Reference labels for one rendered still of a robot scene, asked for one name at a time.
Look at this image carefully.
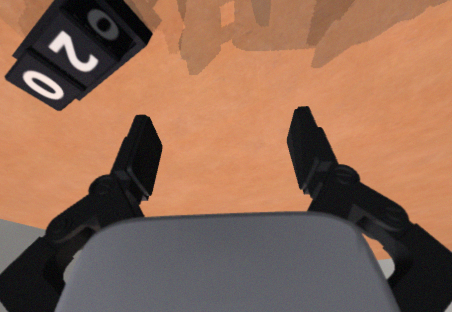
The black number cube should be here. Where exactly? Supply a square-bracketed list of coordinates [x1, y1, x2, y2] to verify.
[31, 0, 133, 87]
[4, 46, 87, 111]

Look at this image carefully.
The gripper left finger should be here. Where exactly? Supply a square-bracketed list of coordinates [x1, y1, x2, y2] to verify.
[0, 114, 163, 312]

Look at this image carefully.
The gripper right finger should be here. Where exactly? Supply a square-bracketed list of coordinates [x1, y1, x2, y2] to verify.
[287, 106, 452, 312]

